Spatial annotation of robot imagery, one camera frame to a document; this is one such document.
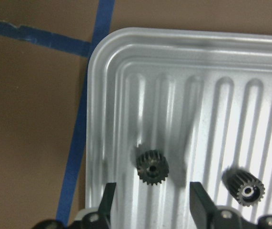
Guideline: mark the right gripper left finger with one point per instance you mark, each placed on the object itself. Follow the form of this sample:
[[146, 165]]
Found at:
[[104, 209]]

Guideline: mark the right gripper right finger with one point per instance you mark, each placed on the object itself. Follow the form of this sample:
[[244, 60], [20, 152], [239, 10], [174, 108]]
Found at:
[[202, 208]]

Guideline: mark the black bearing gear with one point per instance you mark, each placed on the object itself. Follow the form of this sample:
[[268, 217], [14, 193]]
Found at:
[[243, 186], [152, 167]]

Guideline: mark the silver ribbed metal tray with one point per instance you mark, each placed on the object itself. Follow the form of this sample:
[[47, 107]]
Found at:
[[203, 99]]

